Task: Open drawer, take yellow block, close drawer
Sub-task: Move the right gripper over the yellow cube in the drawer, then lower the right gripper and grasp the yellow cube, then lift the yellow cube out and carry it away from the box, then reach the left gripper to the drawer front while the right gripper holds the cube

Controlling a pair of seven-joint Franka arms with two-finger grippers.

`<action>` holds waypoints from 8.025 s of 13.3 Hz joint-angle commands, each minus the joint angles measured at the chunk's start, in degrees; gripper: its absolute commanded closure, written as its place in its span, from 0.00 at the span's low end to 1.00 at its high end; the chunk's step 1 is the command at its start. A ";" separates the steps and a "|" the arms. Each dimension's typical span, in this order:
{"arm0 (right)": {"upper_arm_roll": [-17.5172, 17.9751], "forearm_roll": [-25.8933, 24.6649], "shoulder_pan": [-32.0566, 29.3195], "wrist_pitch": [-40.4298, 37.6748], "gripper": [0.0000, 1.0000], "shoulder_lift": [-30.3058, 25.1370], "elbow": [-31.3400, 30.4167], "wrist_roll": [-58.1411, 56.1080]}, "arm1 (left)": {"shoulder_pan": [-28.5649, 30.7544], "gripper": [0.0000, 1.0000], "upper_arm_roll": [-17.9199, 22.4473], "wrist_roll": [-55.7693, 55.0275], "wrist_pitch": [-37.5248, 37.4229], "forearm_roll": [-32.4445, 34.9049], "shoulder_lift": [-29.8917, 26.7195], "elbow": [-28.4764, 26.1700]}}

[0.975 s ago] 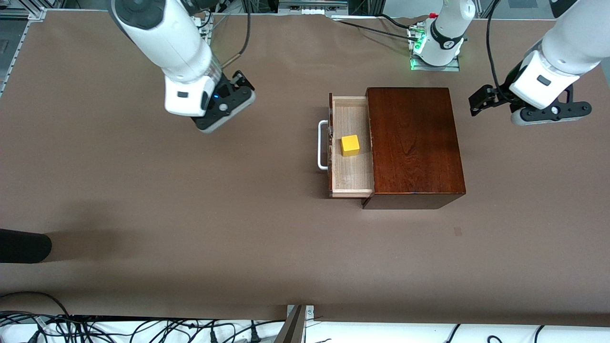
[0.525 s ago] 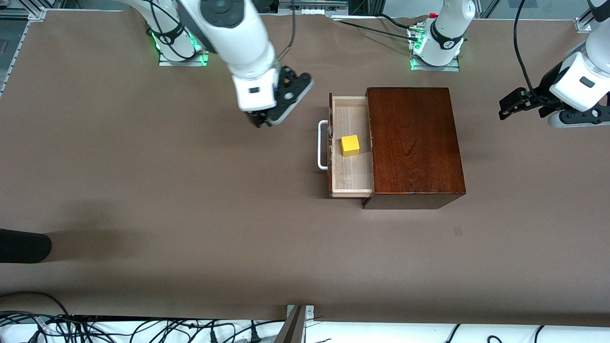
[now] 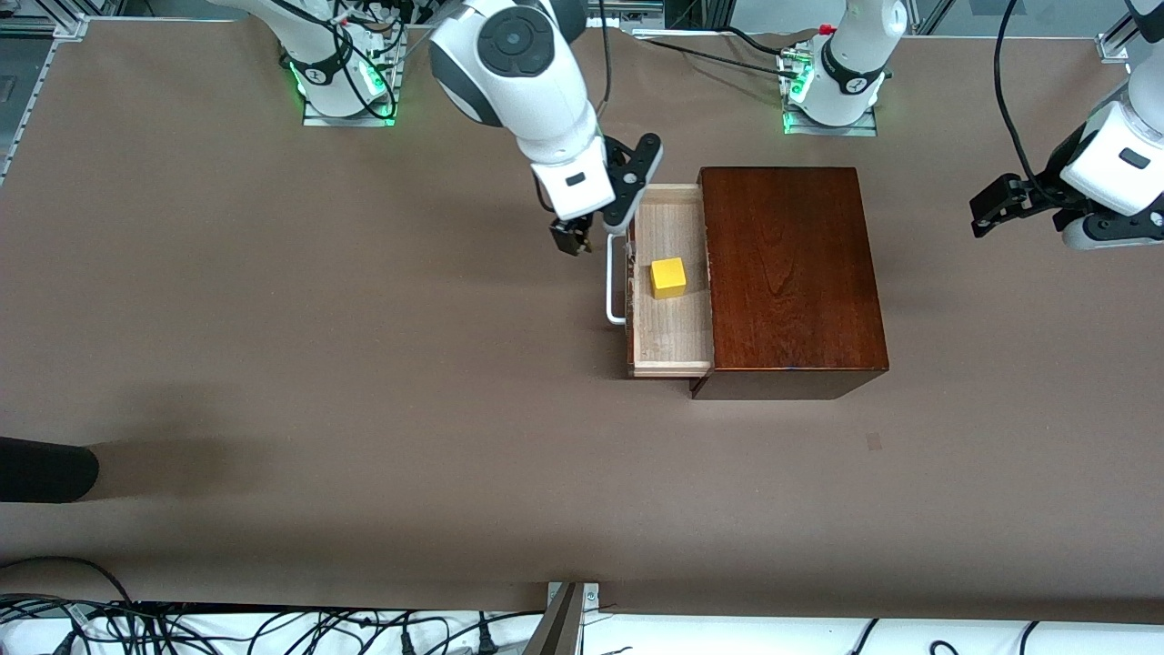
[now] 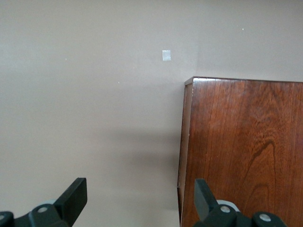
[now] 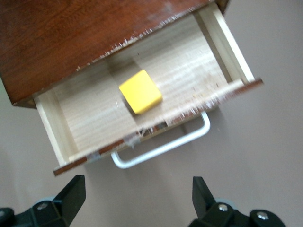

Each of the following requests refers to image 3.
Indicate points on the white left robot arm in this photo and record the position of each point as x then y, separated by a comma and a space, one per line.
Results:
850, 64

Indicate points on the black cylindrical object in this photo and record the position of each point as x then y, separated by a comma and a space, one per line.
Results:
45, 468

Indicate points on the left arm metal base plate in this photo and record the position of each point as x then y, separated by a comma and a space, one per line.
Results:
832, 131

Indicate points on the dark brown wooden cabinet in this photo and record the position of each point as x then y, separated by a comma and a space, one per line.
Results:
800, 291

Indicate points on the yellow block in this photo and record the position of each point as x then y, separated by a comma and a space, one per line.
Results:
668, 277

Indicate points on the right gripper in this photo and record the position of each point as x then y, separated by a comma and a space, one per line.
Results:
568, 235

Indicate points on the metal table clamp bracket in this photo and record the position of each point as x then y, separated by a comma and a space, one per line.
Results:
568, 605

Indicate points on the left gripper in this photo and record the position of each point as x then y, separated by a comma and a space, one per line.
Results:
1034, 193

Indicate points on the aluminium table edge rail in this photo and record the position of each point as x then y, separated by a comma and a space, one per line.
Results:
71, 30

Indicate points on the grey power strip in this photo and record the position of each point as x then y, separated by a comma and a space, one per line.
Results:
637, 11

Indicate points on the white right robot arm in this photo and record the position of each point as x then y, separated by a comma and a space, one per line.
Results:
509, 64

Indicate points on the aluminium frame corner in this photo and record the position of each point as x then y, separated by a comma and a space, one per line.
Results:
1114, 50

